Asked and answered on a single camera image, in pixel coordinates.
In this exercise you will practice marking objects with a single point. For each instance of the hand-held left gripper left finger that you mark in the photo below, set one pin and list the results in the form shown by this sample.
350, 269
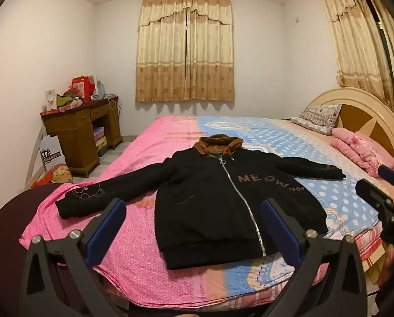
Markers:
108, 231

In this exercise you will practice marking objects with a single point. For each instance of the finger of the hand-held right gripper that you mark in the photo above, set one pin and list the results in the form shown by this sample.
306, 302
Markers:
370, 193
390, 173

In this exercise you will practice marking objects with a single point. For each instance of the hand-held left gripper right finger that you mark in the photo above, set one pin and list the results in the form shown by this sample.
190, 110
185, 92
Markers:
279, 234

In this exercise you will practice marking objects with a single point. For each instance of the black hooded jacket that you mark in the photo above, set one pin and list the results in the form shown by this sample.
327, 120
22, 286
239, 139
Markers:
200, 204

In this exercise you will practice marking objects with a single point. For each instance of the person's right hand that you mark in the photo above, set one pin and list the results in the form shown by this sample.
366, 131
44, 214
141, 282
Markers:
386, 264

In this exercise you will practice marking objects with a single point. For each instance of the red striped mattress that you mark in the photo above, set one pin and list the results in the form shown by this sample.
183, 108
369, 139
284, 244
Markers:
370, 246

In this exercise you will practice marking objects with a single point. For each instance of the pink folded blanket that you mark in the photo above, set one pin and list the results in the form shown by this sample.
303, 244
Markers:
358, 148

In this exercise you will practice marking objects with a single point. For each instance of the cream wooden headboard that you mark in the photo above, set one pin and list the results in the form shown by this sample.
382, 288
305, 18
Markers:
358, 112

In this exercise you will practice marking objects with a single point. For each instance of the floral print bag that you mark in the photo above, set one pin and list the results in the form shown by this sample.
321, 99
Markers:
62, 174

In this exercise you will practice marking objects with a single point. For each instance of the orange plastic bag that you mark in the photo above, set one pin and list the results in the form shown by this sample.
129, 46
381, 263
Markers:
42, 181

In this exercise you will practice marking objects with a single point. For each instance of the yellow printed box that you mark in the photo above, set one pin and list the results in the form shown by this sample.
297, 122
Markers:
102, 144

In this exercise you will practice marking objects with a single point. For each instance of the bed with pink-blue cover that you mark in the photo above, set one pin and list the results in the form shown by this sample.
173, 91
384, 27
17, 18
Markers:
282, 145

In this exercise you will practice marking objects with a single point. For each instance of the floral ruffled pillow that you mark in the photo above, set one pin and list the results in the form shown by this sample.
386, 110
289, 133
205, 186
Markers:
319, 117

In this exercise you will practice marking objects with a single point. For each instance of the white paper shopping bag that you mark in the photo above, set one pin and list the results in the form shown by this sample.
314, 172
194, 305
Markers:
50, 155

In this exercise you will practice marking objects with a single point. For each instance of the brown wooden desk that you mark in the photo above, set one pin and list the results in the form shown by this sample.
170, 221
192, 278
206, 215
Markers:
81, 138

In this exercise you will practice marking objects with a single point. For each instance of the purple printed box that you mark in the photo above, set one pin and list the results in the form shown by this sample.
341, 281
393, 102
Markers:
99, 134

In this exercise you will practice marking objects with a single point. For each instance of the dark maroon cloth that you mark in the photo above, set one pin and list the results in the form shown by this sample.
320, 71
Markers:
5, 224

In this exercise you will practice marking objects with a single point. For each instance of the red flat box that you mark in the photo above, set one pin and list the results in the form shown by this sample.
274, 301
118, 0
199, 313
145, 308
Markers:
65, 109

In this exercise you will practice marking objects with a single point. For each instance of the green cloth pile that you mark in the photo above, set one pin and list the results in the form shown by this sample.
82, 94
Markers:
66, 100

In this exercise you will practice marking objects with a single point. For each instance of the beige window curtain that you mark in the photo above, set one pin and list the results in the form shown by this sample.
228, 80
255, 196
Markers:
170, 56
355, 39

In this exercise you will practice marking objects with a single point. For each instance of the pale blue bottle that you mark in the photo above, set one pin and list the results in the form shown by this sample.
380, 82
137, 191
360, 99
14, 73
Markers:
100, 89

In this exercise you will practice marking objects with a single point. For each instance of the white upright carton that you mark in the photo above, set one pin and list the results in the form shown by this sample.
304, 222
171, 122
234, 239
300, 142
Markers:
50, 99

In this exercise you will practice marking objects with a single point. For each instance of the red gift bag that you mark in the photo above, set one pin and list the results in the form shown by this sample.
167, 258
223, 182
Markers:
83, 87

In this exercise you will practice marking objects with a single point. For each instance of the white metal frame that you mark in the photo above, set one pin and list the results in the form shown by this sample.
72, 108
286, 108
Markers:
34, 157

